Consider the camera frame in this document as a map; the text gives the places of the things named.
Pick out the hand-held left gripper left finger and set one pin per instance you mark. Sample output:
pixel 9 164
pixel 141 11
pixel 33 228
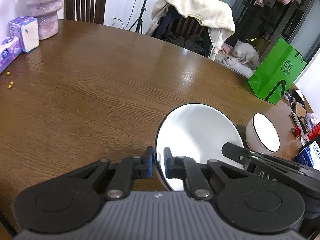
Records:
pixel 150 161

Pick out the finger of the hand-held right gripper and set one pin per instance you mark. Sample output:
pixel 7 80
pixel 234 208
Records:
pixel 235 151

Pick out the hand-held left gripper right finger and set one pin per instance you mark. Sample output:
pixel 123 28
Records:
pixel 165 162

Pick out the white bowl with black rim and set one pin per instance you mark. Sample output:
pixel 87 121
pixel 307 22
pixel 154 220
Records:
pixel 200 130
pixel 265 132

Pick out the blue tissue pack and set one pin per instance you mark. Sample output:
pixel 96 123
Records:
pixel 311 152

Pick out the green paper bag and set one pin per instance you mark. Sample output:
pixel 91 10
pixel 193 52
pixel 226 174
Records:
pixel 272 77

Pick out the white plush toy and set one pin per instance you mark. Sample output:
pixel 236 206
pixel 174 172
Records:
pixel 237 66

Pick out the white cat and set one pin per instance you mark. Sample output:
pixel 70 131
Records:
pixel 247 52

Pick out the pink pet bed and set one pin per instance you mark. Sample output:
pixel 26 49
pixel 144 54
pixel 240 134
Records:
pixel 226 48

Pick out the black garment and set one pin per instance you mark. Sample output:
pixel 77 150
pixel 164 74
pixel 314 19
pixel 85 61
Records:
pixel 190 42

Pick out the dark wooden chair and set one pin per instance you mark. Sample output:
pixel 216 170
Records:
pixel 68 0
pixel 187 26

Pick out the navy garment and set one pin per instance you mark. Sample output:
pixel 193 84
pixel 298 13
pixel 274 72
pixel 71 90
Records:
pixel 167 22

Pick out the cream jacket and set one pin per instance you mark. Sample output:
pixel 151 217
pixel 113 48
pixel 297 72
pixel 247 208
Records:
pixel 200 7

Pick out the studio light on stand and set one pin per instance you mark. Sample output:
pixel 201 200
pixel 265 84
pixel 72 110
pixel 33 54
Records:
pixel 145 0

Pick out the scattered yellow corn kernels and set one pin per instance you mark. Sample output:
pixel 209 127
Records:
pixel 8 74

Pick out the purple and white tissue pack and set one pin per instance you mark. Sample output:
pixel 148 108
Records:
pixel 28 37

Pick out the flat purple tissue pack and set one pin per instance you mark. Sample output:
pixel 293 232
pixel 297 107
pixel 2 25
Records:
pixel 8 52

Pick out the pink textured vase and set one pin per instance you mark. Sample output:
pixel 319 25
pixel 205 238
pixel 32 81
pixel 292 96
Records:
pixel 45 12

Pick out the white wall outlet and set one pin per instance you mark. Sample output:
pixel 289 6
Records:
pixel 113 24

